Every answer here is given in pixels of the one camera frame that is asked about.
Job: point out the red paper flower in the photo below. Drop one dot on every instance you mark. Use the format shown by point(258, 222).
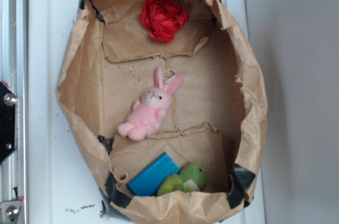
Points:
point(163, 18)

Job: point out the blue rectangular block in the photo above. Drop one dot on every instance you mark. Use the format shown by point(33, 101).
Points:
point(147, 182)

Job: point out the metal frame rail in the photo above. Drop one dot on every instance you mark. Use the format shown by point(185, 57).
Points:
point(14, 46)

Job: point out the green plush toy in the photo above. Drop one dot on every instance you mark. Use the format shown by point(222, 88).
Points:
point(190, 178)

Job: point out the black bracket plate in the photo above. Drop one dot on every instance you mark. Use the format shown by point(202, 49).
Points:
point(8, 122)

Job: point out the pink plush bunny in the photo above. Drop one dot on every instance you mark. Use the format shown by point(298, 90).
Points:
point(149, 112)

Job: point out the brown paper bag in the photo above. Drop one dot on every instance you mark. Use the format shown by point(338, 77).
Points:
point(217, 118)

